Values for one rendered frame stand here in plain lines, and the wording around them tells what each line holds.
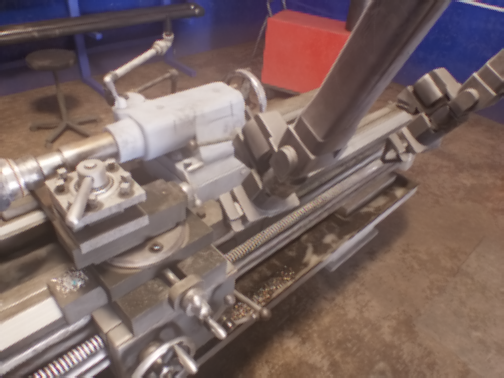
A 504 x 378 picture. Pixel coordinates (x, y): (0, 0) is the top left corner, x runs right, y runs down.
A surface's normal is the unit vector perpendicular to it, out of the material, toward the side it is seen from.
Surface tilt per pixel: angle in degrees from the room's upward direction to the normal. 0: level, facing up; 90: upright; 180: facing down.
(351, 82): 91
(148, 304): 0
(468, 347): 0
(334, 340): 0
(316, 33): 90
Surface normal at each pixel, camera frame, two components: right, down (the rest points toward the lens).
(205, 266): 0.08, -0.78
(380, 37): -0.79, 0.34
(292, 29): -0.44, 0.52
